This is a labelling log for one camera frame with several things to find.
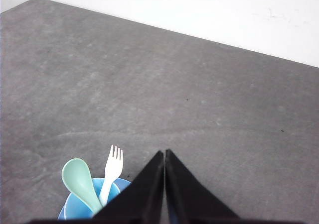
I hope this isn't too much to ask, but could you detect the mint green plastic spoon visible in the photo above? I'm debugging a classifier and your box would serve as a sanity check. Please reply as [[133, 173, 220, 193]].
[[61, 158, 102, 214]]

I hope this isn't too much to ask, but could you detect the white plastic fork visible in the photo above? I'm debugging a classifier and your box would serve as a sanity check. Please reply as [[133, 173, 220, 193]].
[[99, 145, 124, 206]]

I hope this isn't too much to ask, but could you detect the light blue plastic cup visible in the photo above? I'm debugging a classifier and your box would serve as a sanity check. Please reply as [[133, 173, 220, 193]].
[[58, 178, 131, 220]]

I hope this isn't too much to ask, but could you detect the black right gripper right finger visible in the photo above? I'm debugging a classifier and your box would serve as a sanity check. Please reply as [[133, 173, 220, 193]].
[[165, 149, 240, 221]]

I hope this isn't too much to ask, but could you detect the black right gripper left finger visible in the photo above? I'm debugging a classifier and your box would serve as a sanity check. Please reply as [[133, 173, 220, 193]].
[[93, 151, 164, 221]]

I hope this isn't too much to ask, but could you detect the grey table mat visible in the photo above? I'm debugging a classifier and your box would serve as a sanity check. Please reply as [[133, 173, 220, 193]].
[[0, 0, 319, 224]]

